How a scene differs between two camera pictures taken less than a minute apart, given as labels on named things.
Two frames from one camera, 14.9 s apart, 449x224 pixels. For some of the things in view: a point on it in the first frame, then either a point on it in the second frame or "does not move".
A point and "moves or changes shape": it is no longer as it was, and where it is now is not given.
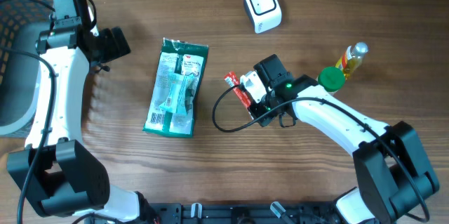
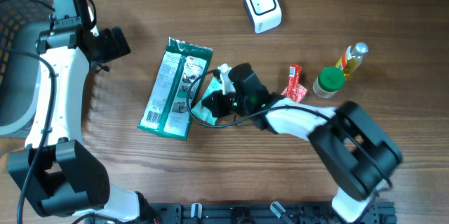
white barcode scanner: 262,6 does not move
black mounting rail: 244,213 does not move
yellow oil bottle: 350,61 does not move
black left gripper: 112,51 does not move
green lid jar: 331,78 does not move
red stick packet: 231,78 moves or changes shape
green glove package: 177,57 does not move
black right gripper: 256,110 → 217,109
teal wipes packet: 178,84 → 203,112
